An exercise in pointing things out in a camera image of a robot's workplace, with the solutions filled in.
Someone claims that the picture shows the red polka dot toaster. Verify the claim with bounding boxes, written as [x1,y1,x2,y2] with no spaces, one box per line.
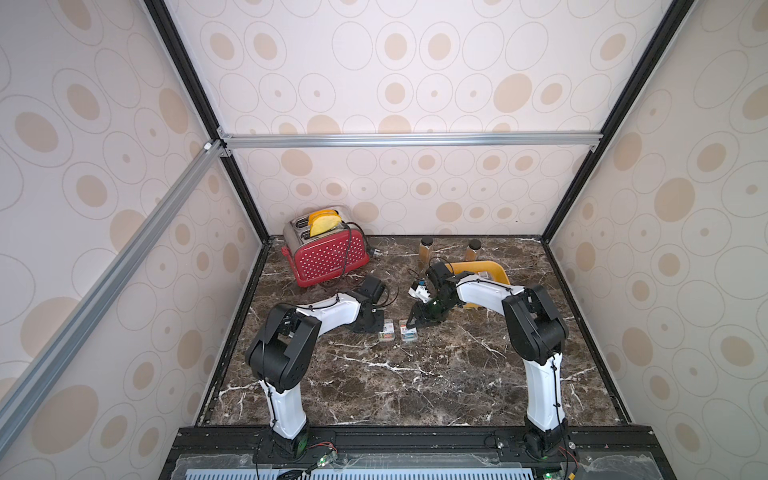
[282,205,370,288]

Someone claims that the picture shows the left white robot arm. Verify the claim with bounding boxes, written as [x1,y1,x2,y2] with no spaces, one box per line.
[245,275,388,459]

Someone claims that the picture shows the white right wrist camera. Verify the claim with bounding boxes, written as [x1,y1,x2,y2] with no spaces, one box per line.
[408,280,431,303]

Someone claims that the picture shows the black toaster power cable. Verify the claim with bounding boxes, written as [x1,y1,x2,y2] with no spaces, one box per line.
[332,221,385,289]

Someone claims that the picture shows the left cinnamon spice bottle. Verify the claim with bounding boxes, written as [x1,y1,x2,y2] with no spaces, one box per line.
[418,236,434,271]

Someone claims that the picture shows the cinnamon spice bottle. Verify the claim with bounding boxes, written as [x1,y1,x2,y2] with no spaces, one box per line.
[418,236,434,271]
[464,239,482,262]

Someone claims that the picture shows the yellow plastic storage tray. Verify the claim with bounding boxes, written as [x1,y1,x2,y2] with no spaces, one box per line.
[447,260,522,314]

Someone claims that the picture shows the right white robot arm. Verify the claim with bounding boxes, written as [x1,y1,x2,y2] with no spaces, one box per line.
[407,262,569,460]

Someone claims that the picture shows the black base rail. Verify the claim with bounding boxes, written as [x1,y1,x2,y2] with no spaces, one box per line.
[160,425,675,479]

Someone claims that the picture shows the right cinnamon spice bottle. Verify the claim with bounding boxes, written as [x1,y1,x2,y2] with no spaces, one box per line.
[464,239,482,262]

